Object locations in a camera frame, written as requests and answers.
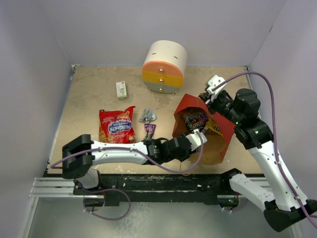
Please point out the round white mini drawer chest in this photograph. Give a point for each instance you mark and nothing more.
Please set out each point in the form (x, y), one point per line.
(164, 67)

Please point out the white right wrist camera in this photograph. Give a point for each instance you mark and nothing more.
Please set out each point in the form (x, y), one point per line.
(215, 85)

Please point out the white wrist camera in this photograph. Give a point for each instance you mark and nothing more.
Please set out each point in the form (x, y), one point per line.
(215, 85)
(196, 139)

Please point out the dark brown candy packet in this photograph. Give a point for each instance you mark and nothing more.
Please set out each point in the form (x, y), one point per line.
(196, 120)

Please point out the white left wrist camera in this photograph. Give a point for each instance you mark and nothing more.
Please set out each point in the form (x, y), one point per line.
(196, 139)

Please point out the yellow candy packet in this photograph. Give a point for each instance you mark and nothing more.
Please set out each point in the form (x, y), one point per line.
(212, 125)

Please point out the red brown paper bag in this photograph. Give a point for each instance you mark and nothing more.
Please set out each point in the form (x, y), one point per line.
(216, 146)

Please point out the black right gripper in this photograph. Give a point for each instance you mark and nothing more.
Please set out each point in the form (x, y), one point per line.
(210, 102)

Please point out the red candy snack bag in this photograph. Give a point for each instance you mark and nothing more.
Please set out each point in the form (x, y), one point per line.
(116, 126)

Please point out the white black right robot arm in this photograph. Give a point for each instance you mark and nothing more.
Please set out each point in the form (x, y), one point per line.
(284, 204)

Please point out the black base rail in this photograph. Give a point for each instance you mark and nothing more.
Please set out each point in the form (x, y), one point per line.
(209, 189)

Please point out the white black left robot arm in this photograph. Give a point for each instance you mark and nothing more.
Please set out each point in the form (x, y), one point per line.
(80, 155)

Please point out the silver foil snack packet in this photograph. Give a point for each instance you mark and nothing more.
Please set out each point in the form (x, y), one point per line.
(147, 116)

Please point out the purple candy packet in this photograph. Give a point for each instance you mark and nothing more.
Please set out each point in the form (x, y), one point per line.
(149, 129)

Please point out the small white green box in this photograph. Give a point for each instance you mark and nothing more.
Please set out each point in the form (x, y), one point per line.
(121, 90)

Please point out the aluminium side rail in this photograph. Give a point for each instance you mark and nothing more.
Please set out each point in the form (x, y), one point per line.
(52, 187)

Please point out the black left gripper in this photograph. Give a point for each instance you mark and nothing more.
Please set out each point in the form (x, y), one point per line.
(186, 154)

